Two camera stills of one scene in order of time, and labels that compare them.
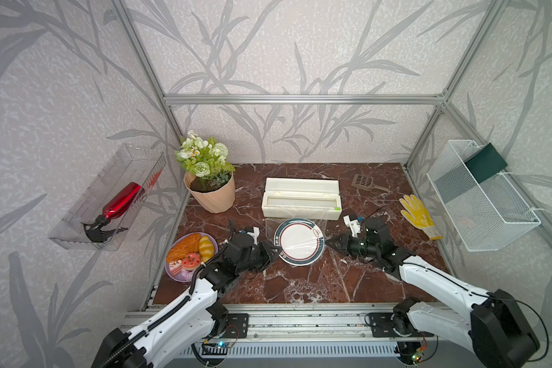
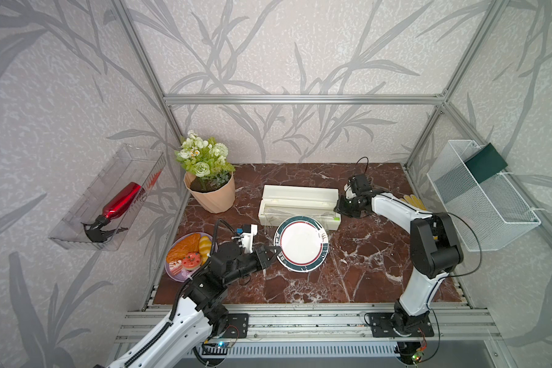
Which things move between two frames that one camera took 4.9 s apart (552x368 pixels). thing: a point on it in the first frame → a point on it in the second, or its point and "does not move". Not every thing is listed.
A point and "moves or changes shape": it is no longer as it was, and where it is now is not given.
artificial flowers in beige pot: x=208 y=174 does not move
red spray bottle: x=97 y=232 does not move
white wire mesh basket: x=488 y=215 does not move
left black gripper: x=265 y=250 does not move
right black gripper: x=343 y=247 → x=340 y=208
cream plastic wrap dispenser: x=302 y=198 moves or changes shape
